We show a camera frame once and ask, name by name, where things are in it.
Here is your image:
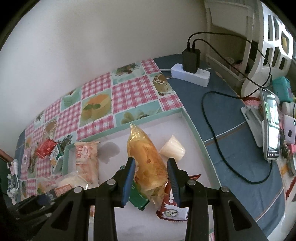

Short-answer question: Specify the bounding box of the clear pack with white bun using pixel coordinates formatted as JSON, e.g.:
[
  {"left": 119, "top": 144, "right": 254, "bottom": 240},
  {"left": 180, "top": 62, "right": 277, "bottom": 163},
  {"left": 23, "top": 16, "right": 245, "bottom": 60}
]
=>
[{"left": 36, "top": 171, "right": 90, "bottom": 196}]

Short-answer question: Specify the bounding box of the beige swiss roll snack pack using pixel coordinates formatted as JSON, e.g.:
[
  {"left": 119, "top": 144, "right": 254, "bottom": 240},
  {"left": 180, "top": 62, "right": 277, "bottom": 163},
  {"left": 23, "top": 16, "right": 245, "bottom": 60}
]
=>
[{"left": 74, "top": 141, "right": 100, "bottom": 184}]

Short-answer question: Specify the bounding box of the dark red milk biscuit pack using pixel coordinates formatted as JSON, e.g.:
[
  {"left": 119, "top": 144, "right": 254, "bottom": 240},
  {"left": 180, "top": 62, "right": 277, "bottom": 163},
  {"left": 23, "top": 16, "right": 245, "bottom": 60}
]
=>
[{"left": 156, "top": 181, "right": 189, "bottom": 222}]

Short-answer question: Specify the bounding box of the green white cracker pack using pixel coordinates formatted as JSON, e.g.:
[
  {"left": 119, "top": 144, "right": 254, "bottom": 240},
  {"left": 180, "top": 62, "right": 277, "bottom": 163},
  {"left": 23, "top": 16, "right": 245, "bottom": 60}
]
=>
[{"left": 49, "top": 144, "right": 64, "bottom": 173}]

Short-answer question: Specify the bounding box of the dark green snack pack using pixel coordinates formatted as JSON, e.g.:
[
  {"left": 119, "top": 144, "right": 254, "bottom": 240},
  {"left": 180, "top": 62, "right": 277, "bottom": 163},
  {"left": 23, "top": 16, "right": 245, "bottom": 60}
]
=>
[{"left": 129, "top": 181, "right": 149, "bottom": 211}]

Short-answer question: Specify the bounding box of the white jelly cup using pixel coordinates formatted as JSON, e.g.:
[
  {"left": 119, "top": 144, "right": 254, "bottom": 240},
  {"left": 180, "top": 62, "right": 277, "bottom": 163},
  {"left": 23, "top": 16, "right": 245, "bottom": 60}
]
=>
[{"left": 159, "top": 135, "right": 186, "bottom": 162}]

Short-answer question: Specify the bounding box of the orange bread pack with barcode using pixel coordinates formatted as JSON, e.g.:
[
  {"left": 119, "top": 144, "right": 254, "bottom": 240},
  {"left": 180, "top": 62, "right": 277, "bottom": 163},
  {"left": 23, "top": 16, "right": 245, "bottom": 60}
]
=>
[{"left": 127, "top": 123, "right": 168, "bottom": 207}]

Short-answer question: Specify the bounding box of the pink snack pack with barcode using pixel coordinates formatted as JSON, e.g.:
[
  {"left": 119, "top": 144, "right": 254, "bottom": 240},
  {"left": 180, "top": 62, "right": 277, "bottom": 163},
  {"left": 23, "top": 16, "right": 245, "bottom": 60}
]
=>
[{"left": 22, "top": 148, "right": 31, "bottom": 171}]

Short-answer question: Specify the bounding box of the crumpled blue white wrapper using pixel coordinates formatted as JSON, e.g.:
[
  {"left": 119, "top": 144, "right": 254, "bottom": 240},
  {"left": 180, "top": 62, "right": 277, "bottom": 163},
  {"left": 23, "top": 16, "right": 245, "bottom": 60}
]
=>
[{"left": 6, "top": 174, "right": 17, "bottom": 199}]

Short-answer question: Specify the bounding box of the red snack pack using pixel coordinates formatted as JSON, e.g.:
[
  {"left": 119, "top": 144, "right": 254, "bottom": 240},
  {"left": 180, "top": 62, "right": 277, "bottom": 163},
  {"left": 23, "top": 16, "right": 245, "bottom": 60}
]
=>
[{"left": 35, "top": 139, "right": 57, "bottom": 159}]

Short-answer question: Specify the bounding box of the smartphone on white stand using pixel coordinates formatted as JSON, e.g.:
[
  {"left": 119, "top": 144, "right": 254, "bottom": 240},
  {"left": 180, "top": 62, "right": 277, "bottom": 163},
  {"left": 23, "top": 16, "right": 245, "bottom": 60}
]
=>
[{"left": 241, "top": 88, "right": 280, "bottom": 162}]

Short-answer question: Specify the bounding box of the white tray with green rim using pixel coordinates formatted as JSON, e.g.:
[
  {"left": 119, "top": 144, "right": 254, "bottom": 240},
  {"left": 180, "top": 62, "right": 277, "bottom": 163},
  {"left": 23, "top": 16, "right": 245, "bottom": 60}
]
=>
[{"left": 62, "top": 107, "right": 223, "bottom": 241}]

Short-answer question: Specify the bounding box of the teal plastic container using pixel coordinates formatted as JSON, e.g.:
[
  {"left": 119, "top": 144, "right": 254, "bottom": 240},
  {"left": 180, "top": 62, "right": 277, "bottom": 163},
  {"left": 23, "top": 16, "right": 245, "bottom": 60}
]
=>
[{"left": 272, "top": 76, "right": 293, "bottom": 103}]

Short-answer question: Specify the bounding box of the white power strip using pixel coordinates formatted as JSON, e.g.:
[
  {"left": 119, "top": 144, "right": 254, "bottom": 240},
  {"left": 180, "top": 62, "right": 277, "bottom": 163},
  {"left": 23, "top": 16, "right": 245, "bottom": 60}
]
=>
[{"left": 171, "top": 63, "right": 210, "bottom": 87}]

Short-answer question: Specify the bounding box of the checkered cake-print tablecloth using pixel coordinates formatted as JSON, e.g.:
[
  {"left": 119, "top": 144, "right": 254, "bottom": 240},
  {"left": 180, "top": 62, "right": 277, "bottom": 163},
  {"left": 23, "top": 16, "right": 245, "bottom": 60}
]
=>
[{"left": 16, "top": 58, "right": 182, "bottom": 199}]

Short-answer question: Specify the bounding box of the black power adapter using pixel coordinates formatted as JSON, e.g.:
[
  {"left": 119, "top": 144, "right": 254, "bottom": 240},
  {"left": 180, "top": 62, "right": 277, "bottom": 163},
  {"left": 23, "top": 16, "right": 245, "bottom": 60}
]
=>
[{"left": 182, "top": 48, "right": 201, "bottom": 73}]

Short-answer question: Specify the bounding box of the black cable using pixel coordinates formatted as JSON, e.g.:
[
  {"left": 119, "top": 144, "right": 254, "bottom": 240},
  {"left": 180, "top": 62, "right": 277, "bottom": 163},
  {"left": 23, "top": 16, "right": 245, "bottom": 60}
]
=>
[{"left": 186, "top": 31, "right": 273, "bottom": 185}]

